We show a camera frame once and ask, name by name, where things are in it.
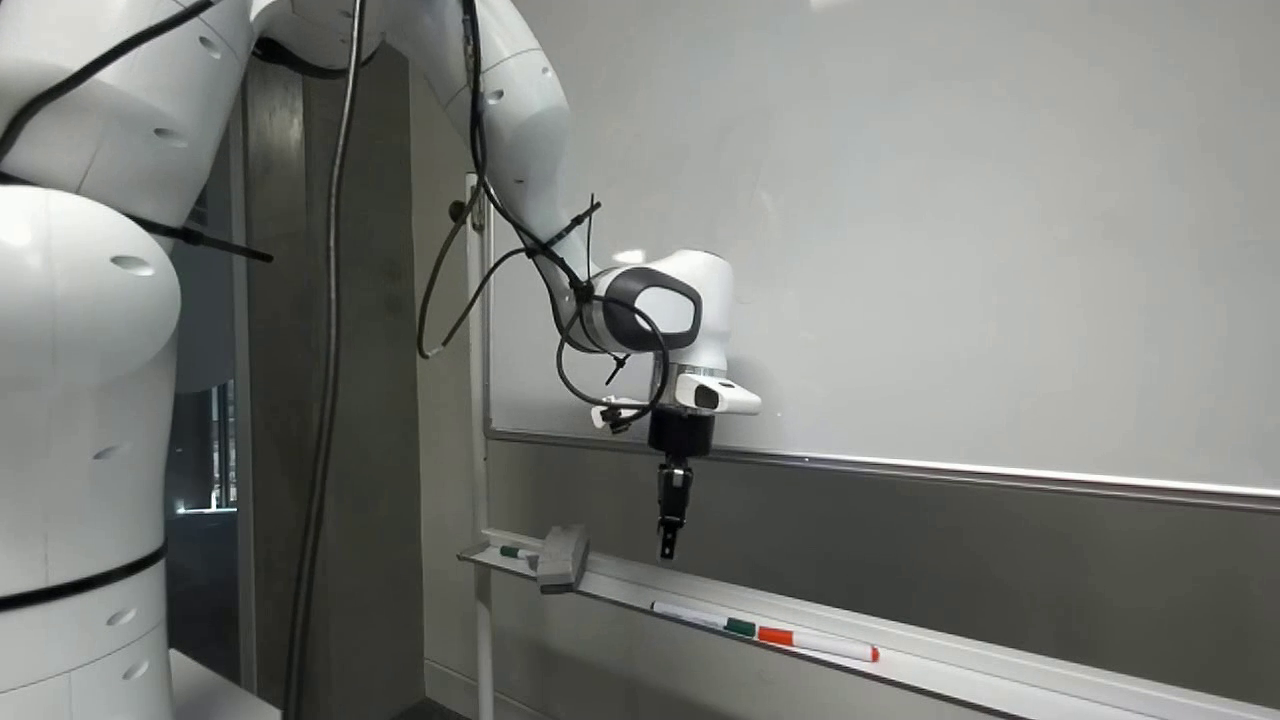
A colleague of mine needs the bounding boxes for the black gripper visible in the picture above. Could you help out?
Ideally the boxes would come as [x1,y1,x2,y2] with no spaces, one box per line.
[648,405,718,563]

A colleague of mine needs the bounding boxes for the red whiteboard marker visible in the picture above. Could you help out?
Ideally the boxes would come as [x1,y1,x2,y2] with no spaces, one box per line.
[751,620,886,668]

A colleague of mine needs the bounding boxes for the white marker tray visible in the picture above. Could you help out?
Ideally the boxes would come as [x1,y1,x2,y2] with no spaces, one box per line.
[458,527,1280,720]

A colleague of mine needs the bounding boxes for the grey whiteboard eraser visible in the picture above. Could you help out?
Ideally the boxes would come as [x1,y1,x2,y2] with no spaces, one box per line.
[533,522,591,593]

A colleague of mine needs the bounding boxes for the large whiteboard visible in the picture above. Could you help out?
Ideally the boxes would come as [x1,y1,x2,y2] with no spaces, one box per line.
[482,0,1280,515]

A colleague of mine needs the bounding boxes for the white whiteboard stand post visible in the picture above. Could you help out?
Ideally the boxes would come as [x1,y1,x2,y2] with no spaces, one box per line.
[458,174,502,720]

